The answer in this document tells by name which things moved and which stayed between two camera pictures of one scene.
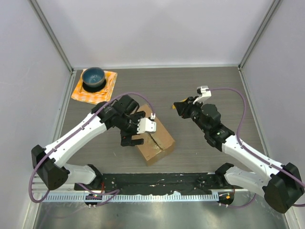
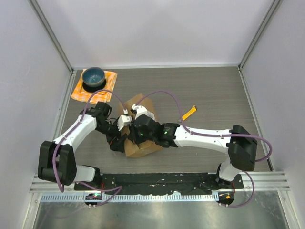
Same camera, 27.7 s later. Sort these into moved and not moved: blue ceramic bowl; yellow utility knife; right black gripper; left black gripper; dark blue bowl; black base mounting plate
Moved: right black gripper; left black gripper; yellow utility knife
Not moved: black base mounting plate; blue ceramic bowl; dark blue bowl
